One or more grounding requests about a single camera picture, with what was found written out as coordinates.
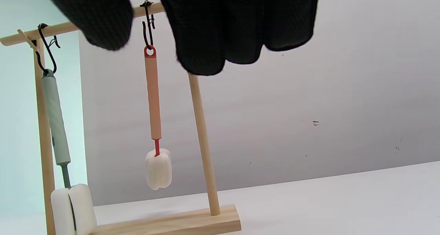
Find person's right hand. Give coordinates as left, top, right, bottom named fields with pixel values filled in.
left=40, top=0, right=373, bottom=76

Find black metal s-hook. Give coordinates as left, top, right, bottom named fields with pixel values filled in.
left=140, top=0, right=156, bottom=51
left=36, top=23, right=62, bottom=74

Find orange handled cup brush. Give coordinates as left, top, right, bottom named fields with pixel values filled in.
left=144, top=46, right=172, bottom=191

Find green handled cup brush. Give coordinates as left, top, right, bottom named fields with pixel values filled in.
left=41, top=69, right=98, bottom=235

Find wooden hanging rack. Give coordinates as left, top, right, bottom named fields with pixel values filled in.
left=0, top=1, right=242, bottom=235

